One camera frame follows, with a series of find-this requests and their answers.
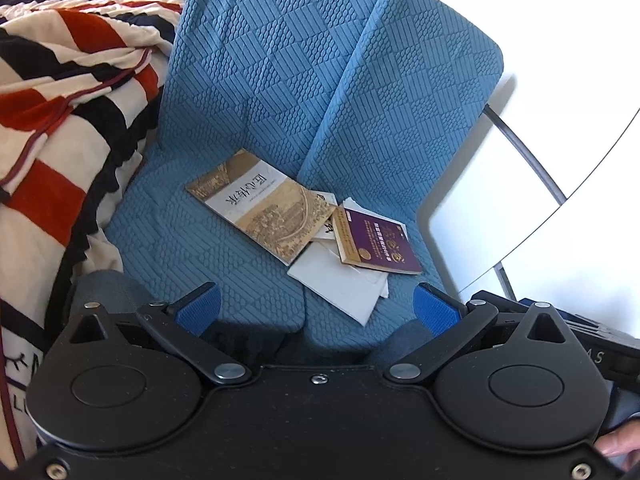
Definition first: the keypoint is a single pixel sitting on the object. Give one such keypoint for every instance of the blue textured right pillow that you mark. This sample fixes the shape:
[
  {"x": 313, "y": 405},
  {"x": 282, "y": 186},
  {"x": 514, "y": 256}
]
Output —
[{"x": 417, "y": 82}]

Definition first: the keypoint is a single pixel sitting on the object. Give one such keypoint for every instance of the person's hand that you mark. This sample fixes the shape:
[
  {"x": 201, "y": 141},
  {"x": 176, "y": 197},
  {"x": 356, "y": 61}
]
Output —
[{"x": 623, "y": 441}]

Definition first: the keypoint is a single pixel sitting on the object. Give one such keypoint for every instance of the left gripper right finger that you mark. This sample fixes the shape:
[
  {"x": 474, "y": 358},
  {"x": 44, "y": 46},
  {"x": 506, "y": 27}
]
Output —
[{"x": 455, "y": 331}]

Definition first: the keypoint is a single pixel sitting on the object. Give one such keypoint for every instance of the blue textured pillow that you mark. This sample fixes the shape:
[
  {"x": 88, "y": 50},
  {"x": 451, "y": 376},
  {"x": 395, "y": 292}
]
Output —
[
  {"x": 255, "y": 75},
  {"x": 417, "y": 82}
]

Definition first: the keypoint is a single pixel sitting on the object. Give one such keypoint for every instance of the white paper booklet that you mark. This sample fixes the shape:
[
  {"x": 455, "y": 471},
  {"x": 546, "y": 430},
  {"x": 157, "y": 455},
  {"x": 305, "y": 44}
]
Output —
[{"x": 354, "y": 291}]

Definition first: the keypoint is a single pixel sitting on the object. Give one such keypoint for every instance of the beige painting cover book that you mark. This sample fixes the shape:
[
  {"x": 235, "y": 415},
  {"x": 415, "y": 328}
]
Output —
[{"x": 272, "y": 209}]

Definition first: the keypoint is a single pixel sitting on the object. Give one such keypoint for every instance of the red black white striped blanket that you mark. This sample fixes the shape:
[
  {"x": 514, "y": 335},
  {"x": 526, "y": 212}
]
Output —
[{"x": 81, "y": 82}]

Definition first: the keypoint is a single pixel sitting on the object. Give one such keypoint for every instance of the purple cover book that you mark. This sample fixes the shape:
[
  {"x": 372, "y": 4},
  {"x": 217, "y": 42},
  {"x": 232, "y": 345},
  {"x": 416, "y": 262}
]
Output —
[{"x": 373, "y": 243}]

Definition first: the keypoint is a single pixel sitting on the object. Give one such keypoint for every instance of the blue textured left pillow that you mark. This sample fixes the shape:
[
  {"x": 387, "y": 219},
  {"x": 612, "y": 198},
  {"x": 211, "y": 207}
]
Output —
[{"x": 255, "y": 75}]

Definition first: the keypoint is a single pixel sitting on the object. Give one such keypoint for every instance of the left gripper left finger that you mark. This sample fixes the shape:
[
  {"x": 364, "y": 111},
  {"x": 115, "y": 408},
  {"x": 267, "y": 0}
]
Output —
[{"x": 178, "y": 328}]

